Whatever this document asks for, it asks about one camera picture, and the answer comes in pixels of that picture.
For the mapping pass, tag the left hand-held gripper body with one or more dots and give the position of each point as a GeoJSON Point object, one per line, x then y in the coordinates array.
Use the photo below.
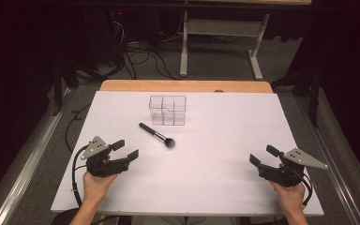
{"type": "Point", "coordinates": [101, 164]}

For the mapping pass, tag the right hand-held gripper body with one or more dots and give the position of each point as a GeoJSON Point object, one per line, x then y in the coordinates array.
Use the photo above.
{"type": "Point", "coordinates": [286, 173]}

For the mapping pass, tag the black makeup brush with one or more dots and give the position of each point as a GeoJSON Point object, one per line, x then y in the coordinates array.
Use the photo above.
{"type": "Point", "coordinates": [156, 134]}

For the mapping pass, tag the clear plastic organizer box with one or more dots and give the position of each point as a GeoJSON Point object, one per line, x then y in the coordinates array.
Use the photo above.
{"type": "Point", "coordinates": [167, 110]}

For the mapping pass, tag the person's left hand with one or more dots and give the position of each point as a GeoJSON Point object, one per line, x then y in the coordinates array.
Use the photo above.
{"type": "Point", "coordinates": [96, 187]}

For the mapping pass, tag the person's right hand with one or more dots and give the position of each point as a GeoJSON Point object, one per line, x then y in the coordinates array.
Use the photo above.
{"type": "Point", "coordinates": [290, 197]}

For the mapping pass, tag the white board sheet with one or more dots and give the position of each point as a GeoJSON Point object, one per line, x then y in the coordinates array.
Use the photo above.
{"type": "Point", "coordinates": [215, 175]}

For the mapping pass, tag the black metal stand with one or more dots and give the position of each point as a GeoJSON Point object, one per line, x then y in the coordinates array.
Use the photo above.
{"type": "Point", "coordinates": [315, 100]}
{"type": "Point", "coordinates": [57, 90]}

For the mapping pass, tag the black computer tower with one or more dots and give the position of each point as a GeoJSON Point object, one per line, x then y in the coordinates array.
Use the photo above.
{"type": "Point", "coordinates": [114, 37]}

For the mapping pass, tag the aluminium floor rail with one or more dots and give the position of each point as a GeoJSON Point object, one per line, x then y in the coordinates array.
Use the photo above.
{"type": "Point", "coordinates": [334, 162]}
{"type": "Point", "coordinates": [28, 162]}

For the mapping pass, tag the white metal desk frame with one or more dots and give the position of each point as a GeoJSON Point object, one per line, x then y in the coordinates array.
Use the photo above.
{"type": "Point", "coordinates": [222, 27]}

